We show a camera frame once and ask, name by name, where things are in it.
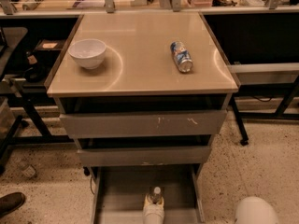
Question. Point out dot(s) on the grey drawer cabinet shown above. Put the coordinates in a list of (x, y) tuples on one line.
[(140, 75)]

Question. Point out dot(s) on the clear plastic water bottle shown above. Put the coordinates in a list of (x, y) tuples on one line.
[(155, 195)]

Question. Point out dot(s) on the blue soda can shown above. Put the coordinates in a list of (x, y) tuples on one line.
[(181, 57)]

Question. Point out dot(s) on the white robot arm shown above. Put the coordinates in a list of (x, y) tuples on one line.
[(250, 210)]

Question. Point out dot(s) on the white ceramic bowl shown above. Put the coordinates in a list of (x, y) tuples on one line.
[(88, 53)]

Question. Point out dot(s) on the brown shoe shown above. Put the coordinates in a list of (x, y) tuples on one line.
[(11, 202)]

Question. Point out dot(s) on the middle grey drawer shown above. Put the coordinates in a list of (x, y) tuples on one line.
[(143, 156)]

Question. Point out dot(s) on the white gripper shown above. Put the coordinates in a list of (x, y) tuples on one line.
[(153, 208)]

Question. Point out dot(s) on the top grey drawer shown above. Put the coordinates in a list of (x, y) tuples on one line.
[(143, 124)]

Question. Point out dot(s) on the small bottle on floor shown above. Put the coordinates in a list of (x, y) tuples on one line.
[(27, 169)]

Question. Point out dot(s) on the bottom open grey drawer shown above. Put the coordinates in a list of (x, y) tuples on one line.
[(120, 193)]

